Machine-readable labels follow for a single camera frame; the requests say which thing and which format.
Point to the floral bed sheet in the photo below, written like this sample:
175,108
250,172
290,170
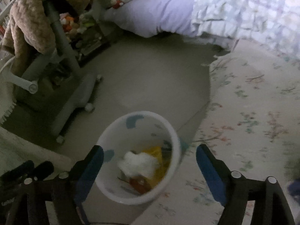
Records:
251,123

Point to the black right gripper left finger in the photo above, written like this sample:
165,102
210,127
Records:
68,190

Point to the grey office chair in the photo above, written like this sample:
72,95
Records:
49,91

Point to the brown fleece blanket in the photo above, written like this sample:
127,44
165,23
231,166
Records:
29,27

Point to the yellow wrapper in bin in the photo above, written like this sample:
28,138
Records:
162,158

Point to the plaid folded quilt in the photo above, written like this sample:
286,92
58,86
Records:
272,23

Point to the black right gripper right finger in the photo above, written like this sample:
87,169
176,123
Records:
233,191

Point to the lavender bed mattress sheet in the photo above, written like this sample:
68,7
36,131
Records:
148,18

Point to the white tissue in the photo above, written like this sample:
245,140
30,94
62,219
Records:
134,165

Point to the white plastic trash bin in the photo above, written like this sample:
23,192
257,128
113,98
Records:
135,132

